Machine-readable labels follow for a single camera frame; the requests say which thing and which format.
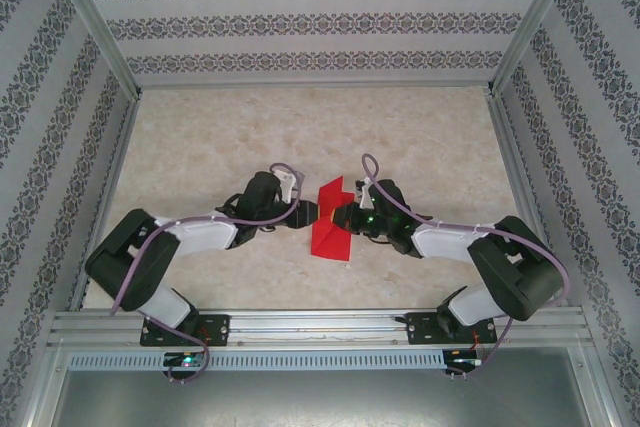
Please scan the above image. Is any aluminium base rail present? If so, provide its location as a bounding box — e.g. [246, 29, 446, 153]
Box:
[47, 309, 594, 348]

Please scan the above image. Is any aluminium frame post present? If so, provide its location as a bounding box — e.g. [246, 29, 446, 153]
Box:
[487, 0, 586, 96]
[569, 344, 625, 427]
[14, 341, 69, 427]
[42, 0, 141, 98]

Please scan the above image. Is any grey metal sheet panel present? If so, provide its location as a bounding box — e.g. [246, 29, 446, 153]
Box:
[49, 370, 609, 427]

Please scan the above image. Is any aluminium frame crossbeam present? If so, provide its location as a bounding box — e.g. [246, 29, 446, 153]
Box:
[134, 77, 494, 91]

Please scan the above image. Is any red paper sheet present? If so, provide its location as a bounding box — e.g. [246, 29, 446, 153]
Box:
[309, 175, 357, 262]

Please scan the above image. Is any grey slotted cable duct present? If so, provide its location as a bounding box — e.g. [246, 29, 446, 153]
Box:
[67, 350, 446, 372]

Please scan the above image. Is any aluminium frame side rail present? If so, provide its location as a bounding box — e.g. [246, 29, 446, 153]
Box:
[487, 94, 569, 308]
[67, 96, 141, 311]

